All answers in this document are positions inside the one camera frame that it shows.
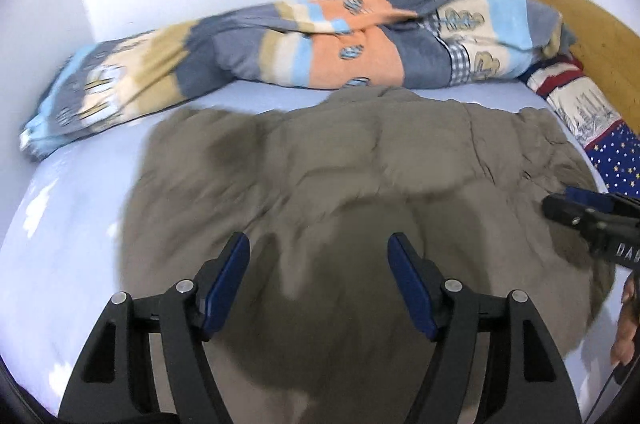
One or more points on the olive hooded padded jacket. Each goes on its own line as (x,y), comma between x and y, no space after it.
(350,163)

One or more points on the patchwork striped quilt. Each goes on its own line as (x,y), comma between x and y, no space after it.
(250,48)

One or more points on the person's right hand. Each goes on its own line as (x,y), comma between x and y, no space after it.
(630,324)

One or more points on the wooden headboard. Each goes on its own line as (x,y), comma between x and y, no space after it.
(600,33)

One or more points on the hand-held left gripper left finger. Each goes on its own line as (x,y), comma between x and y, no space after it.
(227,284)

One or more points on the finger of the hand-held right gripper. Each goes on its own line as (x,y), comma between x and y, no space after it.
(590,200)
(565,211)

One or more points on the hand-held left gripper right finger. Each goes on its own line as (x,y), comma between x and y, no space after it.
(407,284)

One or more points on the star printed pillow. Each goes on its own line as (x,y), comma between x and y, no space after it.
(590,113)

